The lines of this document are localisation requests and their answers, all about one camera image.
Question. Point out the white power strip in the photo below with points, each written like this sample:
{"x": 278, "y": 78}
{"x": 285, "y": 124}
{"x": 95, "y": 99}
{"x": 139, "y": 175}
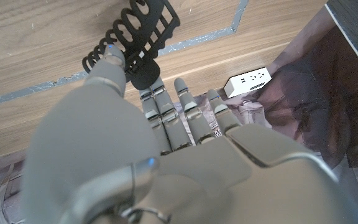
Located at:
{"x": 247, "y": 82}

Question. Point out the printed sofa backdrop curtain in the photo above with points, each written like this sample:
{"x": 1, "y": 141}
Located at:
{"x": 306, "y": 102}

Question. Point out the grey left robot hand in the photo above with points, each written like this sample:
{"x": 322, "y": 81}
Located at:
{"x": 197, "y": 180}

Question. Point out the black claw hair clip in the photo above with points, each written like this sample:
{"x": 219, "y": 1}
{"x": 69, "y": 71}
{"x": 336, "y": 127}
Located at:
{"x": 141, "y": 71}

